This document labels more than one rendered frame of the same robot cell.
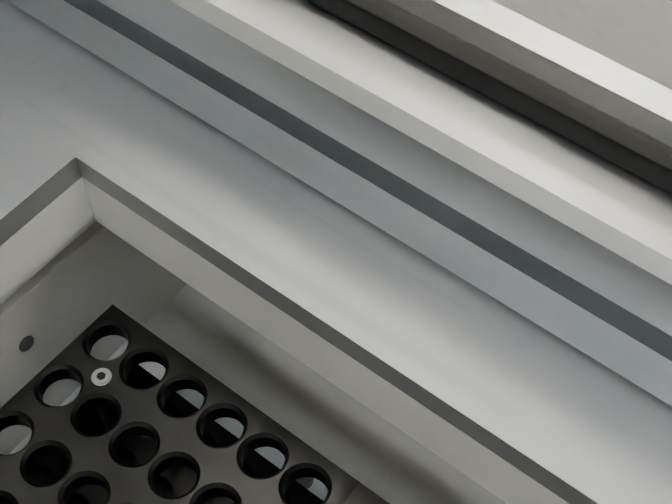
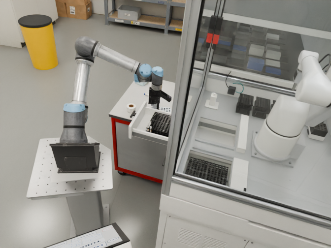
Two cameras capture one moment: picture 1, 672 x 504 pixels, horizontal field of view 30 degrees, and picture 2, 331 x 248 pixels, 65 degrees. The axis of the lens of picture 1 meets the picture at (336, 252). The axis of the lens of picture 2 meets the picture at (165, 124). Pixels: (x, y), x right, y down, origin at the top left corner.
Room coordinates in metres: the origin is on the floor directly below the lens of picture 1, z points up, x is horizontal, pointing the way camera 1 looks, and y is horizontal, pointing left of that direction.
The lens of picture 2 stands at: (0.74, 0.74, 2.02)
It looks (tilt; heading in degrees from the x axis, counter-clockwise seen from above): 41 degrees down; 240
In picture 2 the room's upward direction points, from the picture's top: 6 degrees clockwise
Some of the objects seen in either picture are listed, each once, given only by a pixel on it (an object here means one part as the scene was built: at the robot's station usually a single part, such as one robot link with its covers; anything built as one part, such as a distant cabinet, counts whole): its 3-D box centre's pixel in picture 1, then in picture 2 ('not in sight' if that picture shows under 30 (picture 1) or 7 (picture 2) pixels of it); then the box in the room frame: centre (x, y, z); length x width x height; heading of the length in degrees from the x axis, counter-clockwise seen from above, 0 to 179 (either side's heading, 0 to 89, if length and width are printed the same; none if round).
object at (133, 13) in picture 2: not in sight; (129, 13); (-1.07, -4.27, 0.22); 0.40 x 0.30 x 0.17; 145
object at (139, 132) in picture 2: not in sight; (167, 128); (0.08, -0.37, 0.86); 0.40 x 0.26 x 0.06; 137
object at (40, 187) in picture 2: not in sight; (75, 168); (0.69, -0.40, 0.70); 0.45 x 0.44 x 0.12; 165
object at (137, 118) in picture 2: not in sight; (138, 119); (0.23, -0.51, 0.87); 0.29 x 0.02 x 0.11; 47
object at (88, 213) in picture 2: not in sight; (84, 196); (0.67, -0.39, 0.38); 0.30 x 0.30 x 0.76; 75
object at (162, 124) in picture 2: not in sight; (166, 127); (0.08, -0.37, 0.87); 0.22 x 0.18 x 0.06; 137
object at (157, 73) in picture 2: not in sight; (156, 76); (0.05, -0.62, 1.11); 0.09 x 0.08 x 0.11; 166
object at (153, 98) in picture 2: not in sight; (154, 95); (0.06, -0.63, 0.95); 0.09 x 0.08 x 0.12; 154
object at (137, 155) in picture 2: not in sight; (155, 133); (-0.06, -0.80, 0.38); 0.62 x 0.58 x 0.76; 47
